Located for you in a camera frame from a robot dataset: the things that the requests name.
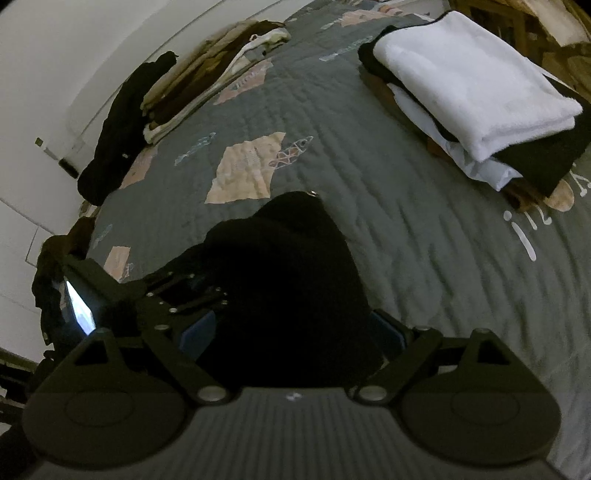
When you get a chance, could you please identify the grey patchwork fish quilt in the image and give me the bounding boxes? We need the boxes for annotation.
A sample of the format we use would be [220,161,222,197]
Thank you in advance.
[69,0,591,467]

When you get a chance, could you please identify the black jacket brown fleece lining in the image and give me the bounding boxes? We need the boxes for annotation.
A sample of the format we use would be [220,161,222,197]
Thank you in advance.
[143,191,386,391]

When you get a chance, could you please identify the white folded cloth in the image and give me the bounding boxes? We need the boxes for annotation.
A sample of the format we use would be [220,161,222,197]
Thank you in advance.
[387,83,525,192]

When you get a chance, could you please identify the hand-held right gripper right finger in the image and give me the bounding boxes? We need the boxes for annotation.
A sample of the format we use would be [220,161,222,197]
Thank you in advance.
[353,308,516,407]

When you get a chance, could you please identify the black coat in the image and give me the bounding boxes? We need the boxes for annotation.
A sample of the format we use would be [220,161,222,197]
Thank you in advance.
[76,51,178,207]

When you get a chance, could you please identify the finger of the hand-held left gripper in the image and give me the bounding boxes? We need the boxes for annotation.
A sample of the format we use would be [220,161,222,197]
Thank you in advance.
[165,287,230,324]
[142,271,209,302]

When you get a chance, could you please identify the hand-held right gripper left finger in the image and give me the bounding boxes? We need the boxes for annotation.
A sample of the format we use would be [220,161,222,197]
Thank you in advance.
[71,309,230,407]

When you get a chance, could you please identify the folded white and black clothes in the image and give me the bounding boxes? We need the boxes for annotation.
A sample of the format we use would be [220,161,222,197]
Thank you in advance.
[358,9,591,200]

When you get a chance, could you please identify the white towel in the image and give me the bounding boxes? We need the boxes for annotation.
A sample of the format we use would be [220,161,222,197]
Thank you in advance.
[373,10,583,162]

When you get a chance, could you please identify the pile of folded beige clothes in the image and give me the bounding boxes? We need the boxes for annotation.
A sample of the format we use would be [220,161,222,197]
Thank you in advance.
[141,19,293,145]

